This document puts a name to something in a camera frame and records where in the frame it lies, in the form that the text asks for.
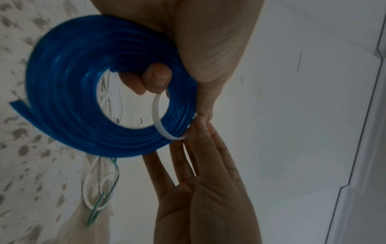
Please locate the person's left hand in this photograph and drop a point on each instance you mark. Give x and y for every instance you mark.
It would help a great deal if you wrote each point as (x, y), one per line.
(211, 35)

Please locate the person's right hand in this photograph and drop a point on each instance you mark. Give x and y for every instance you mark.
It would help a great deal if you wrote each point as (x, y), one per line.
(211, 202)

